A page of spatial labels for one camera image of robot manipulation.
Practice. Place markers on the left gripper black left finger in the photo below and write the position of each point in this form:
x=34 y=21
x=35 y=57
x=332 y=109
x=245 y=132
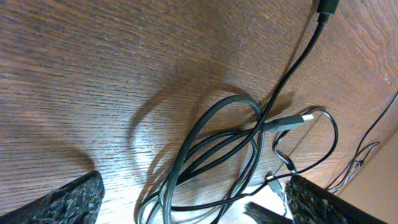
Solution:
x=77 y=202

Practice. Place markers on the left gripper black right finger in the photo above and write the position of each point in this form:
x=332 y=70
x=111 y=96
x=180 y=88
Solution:
x=309 y=203

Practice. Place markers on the brown cardboard panel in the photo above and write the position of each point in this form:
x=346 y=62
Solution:
x=374 y=189

